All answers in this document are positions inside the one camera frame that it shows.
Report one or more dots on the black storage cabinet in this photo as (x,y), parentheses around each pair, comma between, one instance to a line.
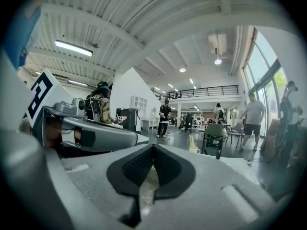
(128,118)

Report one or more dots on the black mezzanine railing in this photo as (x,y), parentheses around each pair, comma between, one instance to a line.
(199,91)

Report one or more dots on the round ceiling light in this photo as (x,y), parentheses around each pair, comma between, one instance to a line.
(182,69)
(217,61)

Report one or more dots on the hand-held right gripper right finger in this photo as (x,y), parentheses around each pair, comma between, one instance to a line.
(204,183)

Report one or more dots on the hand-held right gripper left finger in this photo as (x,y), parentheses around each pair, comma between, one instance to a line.
(96,176)

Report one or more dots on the long fluorescent ceiling light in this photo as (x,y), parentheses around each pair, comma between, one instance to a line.
(73,48)
(78,83)

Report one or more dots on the ceiling air conditioner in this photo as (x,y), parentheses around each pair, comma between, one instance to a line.
(217,43)

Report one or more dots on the cream cup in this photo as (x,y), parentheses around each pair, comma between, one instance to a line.
(194,150)

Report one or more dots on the blue polo shirt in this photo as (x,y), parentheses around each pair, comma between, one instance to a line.
(24,37)

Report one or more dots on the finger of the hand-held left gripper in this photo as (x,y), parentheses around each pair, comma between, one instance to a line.
(112,138)

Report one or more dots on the glass window wall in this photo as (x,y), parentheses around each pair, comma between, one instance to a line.
(261,80)

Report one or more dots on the white folding table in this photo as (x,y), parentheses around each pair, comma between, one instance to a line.
(164,122)

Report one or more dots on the black office chair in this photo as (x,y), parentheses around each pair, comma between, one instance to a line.
(188,121)

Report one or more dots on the light grey vest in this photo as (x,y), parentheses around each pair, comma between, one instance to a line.
(12,92)

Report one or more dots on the person's left hand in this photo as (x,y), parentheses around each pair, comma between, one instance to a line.
(53,135)

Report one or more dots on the white shelf cabinet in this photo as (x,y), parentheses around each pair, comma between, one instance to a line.
(139,102)

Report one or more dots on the cardboard box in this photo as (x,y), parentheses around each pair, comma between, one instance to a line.
(271,138)

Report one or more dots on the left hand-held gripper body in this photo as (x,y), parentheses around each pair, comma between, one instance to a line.
(38,97)

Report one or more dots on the white power strip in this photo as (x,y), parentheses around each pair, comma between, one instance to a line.
(249,162)

